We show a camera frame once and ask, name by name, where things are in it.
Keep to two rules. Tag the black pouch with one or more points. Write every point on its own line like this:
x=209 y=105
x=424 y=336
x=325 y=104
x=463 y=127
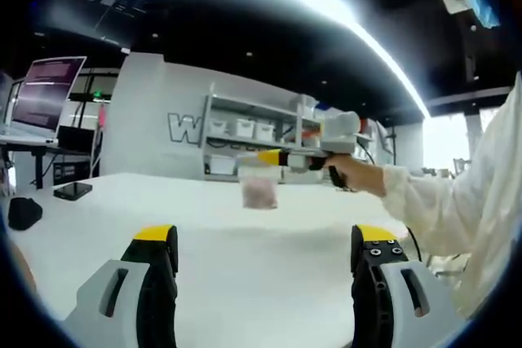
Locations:
x=24 y=213

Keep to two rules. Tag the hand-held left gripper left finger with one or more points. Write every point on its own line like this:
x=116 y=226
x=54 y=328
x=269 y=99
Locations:
x=151 y=283

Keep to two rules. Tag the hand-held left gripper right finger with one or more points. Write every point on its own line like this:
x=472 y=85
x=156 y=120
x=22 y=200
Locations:
x=375 y=283

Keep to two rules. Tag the grey metal shelf unit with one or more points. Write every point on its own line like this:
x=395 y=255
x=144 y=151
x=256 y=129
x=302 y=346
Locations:
x=253 y=148

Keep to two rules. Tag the black smartphone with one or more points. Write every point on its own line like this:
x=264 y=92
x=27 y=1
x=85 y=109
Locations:
x=73 y=191

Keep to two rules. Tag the small black monitor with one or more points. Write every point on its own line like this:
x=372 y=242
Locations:
x=75 y=138

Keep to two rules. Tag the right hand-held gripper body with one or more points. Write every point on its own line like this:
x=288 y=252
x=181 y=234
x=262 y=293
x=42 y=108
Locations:
x=340 y=128

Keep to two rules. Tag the grey office desk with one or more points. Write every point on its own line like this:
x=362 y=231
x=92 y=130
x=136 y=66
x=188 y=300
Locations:
x=24 y=140

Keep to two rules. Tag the desk monitor with pink screen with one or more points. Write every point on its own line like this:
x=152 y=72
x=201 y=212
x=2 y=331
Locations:
x=45 y=95

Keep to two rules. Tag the person's right hand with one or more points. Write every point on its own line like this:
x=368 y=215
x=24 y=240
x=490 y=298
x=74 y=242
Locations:
x=363 y=177

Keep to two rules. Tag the clear resealable bag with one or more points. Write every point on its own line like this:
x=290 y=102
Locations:
x=259 y=191

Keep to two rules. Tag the grey shelf with white bins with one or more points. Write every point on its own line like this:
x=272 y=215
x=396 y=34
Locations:
x=244 y=128

